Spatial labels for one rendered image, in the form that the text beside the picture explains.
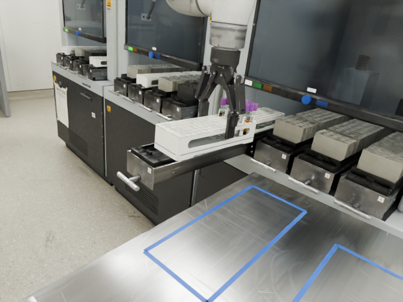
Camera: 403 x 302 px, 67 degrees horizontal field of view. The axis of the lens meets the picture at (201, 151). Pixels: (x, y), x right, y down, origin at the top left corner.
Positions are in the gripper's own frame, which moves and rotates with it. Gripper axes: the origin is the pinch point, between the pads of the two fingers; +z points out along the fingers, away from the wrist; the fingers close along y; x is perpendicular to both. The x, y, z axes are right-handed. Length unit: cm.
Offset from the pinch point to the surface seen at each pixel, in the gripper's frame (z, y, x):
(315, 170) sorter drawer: 12.6, 20.2, 25.5
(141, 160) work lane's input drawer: 11.2, -9.8, -17.5
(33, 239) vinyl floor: 92, -93, -29
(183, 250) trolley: 9.8, 25.1, -31.5
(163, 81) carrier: 5, -68, 32
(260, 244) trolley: 9.8, 32.3, -19.2
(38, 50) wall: 34, -361, 63
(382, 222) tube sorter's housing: 19, 42, 26
